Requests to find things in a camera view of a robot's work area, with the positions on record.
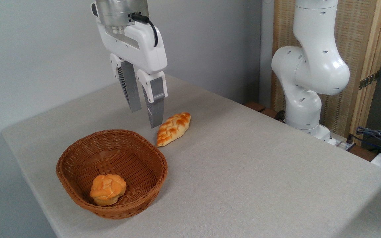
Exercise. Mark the dark metal screen hinge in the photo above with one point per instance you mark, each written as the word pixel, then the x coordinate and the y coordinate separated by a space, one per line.
pixel 369 80

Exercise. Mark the grey fabric table cover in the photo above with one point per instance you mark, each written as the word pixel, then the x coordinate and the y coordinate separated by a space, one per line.
pixel 260 198

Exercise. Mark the round orange bread bun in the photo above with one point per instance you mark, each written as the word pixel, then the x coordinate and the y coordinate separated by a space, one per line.
pixel 107 190

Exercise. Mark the brown wooden block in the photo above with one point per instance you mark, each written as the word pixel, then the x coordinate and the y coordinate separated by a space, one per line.
pixel 270 113
pixel 255 106

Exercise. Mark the long braided bread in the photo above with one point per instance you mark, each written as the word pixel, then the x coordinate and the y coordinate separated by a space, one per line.
pixel 172 129

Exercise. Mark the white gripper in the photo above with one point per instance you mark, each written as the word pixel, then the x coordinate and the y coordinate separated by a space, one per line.
pixel 137 46

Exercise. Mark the brown wicker basket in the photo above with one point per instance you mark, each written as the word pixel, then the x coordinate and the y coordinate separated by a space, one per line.
pixel 134 158

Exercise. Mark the white power strip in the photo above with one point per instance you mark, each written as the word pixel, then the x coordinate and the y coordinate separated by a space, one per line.
pixel 342 144

